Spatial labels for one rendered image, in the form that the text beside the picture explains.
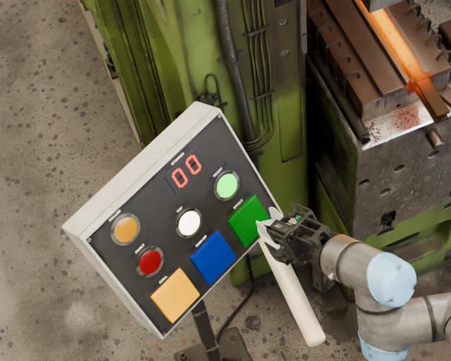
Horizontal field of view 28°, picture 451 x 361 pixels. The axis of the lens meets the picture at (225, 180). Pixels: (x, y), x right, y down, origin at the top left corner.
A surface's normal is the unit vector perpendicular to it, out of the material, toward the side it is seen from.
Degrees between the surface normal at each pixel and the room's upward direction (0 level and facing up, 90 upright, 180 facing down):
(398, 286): 60
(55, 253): 0
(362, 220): 90
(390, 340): 54
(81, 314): 0
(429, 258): 89
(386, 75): 0
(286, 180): 90
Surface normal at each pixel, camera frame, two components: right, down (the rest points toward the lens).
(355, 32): -0.09, -0.48
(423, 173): 0.37, 0.79
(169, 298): 0.58, 0.25
